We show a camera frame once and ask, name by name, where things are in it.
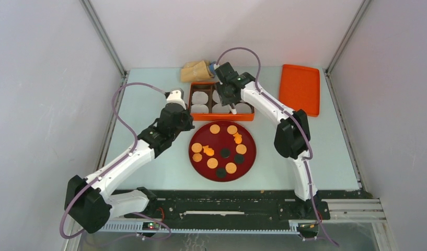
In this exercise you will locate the orange box lid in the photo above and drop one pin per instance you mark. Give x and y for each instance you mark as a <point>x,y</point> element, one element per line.
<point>300,88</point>

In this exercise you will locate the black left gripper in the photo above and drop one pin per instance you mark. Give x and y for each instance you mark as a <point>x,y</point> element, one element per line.
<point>189,119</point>

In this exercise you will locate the dark chocolate round cookie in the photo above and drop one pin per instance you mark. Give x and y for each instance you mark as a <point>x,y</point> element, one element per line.
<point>225,153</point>
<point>239,159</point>
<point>221,173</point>

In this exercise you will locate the orange cookie box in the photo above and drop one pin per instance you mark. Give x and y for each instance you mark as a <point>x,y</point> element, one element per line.
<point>209,87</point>

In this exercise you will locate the round tan cookie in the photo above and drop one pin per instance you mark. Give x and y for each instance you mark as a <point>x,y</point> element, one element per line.
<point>212,163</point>
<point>232,129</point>
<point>231,168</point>
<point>196,147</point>
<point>215,129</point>
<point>241,149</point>

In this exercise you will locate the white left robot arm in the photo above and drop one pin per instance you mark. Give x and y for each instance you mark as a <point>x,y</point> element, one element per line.
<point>90,200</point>

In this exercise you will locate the dark red round plate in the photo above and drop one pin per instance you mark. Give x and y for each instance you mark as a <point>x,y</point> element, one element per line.
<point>218,142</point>

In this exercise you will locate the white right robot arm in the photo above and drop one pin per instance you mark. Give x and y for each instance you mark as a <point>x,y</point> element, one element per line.
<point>292,136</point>

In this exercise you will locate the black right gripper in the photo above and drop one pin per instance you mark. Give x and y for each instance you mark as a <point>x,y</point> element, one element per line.
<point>228,100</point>

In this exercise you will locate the white paper cupcake liner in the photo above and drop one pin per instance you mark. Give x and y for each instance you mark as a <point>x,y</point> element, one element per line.
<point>218,108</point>
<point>199,108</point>
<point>216,97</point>
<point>243,108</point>
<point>199,98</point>

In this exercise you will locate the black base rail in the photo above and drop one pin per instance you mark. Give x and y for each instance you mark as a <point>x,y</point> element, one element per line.
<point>234,210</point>

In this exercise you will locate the orange fish shaped cookie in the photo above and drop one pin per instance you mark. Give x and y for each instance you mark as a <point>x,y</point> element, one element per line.
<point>237,138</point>
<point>207,150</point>

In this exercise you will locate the beige cloth bag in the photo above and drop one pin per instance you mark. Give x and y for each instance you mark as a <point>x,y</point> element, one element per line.
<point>197,71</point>

